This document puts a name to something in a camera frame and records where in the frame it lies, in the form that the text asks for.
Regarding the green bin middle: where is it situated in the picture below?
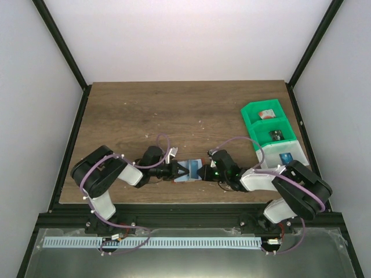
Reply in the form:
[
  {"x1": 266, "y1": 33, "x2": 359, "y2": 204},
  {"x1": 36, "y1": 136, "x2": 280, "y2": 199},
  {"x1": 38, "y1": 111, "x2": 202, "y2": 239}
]
[{"x1": 248, "y1": 118, "x2": 297, "y2": 147}]

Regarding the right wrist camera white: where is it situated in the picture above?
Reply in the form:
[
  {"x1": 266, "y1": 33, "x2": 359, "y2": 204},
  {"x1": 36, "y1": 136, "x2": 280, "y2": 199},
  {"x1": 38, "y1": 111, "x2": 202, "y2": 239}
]
[{"x1": 207, "y1": 148, "x2": 220, "y2": 158}]

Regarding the red white card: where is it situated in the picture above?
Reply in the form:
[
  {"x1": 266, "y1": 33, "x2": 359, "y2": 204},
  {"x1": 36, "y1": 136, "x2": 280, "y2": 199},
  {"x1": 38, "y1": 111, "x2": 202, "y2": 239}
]
[{"x1": 258, "y1": 109, "x2": 276, "y2": 120}]

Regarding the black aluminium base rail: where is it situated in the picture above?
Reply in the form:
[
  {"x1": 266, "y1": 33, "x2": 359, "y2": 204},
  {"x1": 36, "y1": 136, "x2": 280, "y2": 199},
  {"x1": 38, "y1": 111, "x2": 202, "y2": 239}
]
[{"x1": 36, "y1": 202, "x2": 344, "y2": 232}]

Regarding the white bin near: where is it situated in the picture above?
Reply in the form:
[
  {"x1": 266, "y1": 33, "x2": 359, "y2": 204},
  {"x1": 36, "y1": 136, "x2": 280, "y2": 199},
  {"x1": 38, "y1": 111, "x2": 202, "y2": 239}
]
[{"x1": 260, "y1": 140, "x2": 310, "y2": 169}]

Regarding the right black frame post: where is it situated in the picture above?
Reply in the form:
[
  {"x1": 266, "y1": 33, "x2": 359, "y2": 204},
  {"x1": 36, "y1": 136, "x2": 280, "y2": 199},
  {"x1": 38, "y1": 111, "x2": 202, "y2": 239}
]
[{"x1": 285, "y1": 0, "x2": 344, "y2": 87}]

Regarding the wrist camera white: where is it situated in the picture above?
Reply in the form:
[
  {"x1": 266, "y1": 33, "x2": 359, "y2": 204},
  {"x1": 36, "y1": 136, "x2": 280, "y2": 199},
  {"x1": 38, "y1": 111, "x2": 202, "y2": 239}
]
[
  {"x1": 207, "y1": 148, "x2": 220, "y2": 158},
  {"x1": 165, "y1": 147, "x2": 178, "y2": 164}
]

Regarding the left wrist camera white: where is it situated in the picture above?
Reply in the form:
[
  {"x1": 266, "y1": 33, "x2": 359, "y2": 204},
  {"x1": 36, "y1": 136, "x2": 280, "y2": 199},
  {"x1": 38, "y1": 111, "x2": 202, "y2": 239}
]
[{"x1": 165, "y1": 147, "x2": 178, "y2": 164}]

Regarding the blue card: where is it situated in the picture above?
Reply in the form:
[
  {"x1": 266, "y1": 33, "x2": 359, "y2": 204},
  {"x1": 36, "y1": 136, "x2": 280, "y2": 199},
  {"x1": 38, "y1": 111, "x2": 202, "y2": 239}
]
[
  {"x1": 188, "y1": 159, "x2": 203, "y2": 181},
  {"x1": 279, "y1": 152, "x2": 293, "y2": 165}
]

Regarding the left black frame post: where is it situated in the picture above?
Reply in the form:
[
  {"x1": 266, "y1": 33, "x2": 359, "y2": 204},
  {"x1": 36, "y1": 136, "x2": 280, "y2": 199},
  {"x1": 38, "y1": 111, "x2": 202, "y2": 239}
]
[{"x1": 31, "y1": 0, "x2": 89, "y2": 90}]

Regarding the white slotted cable duct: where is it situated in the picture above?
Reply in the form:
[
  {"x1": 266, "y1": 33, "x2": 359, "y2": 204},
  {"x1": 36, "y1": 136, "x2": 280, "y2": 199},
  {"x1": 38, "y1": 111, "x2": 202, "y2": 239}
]
[{"x1": 42, "y1": 236, "x2": 261, "y2": 250}]

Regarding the green bin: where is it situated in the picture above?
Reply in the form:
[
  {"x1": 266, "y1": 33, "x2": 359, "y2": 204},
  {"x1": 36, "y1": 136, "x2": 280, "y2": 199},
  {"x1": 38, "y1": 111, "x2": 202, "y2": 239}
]
[
  {"x1": 241, "y1": 99, "x2": 286, "y2": 127},
  {"x1": 248, "y1": 118, "x2": 297, "y2": 147}
]

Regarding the black frame post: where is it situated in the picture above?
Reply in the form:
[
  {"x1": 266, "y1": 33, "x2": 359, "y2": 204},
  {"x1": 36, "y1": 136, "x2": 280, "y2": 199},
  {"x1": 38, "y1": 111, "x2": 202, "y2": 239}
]
[
  {"x1": 285, "y1": 0, "x2": 344, "y2": 87},
  {"x1": 31, "y1": 0, "x2": 89, "y2": 90}
]

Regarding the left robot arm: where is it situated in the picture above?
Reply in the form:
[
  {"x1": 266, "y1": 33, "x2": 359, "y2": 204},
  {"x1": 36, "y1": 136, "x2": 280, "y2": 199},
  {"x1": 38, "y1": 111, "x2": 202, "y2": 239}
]
[{"x1": 70, "y1": 145, "x2": 190, "y2": 229}]

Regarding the black card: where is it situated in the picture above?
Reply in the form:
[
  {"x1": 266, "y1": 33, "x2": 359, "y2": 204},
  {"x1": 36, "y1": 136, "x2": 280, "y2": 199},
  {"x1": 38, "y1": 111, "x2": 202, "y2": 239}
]
[{"x1": 269, "y1": 130, "x2": 285, "y2": 141}]

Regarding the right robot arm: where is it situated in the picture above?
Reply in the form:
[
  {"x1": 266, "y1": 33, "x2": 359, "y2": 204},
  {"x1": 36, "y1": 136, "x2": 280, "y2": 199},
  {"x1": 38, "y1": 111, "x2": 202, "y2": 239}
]
[{"x1": 197, "y1": 149, "x2": 333, "y2": 231}]

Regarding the green bin far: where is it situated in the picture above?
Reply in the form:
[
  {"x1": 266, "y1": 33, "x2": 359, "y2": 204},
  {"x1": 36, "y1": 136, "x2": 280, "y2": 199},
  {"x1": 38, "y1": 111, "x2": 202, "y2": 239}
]
[{"x1": 241, "y1": 99, "x2": 286, "y2": 127}]

